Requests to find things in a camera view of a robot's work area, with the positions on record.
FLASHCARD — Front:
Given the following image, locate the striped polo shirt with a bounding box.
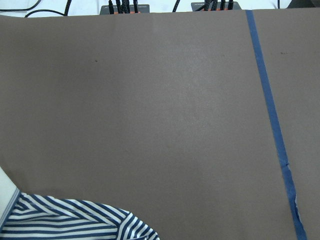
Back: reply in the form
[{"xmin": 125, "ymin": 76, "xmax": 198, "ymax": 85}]
[{"xmin": 0, "ymin": 166, "xmax": 161, "ymax": 240}]

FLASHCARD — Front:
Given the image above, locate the orange black connector strip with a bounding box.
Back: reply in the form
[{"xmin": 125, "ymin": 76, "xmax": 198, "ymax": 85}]
[{"xmin": 99, "ymin": 0, "xmax": 150, "ymax": 15}]

